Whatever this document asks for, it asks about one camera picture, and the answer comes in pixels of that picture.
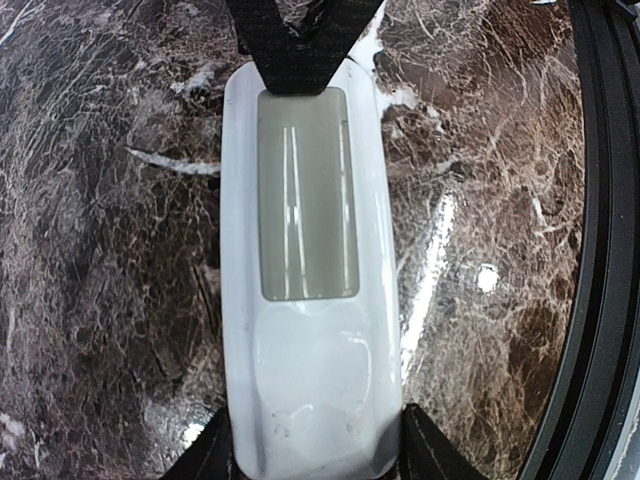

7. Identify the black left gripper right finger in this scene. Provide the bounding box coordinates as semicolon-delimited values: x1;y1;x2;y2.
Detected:
399;403;487;480

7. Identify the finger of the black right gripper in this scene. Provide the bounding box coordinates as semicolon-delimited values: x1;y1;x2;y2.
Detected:
227;0;381;95

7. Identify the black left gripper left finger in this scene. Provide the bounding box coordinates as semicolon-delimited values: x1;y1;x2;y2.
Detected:
160;412;233;480

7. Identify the grey battery cover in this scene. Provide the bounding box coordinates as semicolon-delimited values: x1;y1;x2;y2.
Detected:
257;88;360;301

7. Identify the white remote control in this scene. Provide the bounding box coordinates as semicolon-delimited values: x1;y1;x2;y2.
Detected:
220;60;402;479

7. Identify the black front frame rail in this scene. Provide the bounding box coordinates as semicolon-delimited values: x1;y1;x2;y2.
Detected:
520;1;639;479

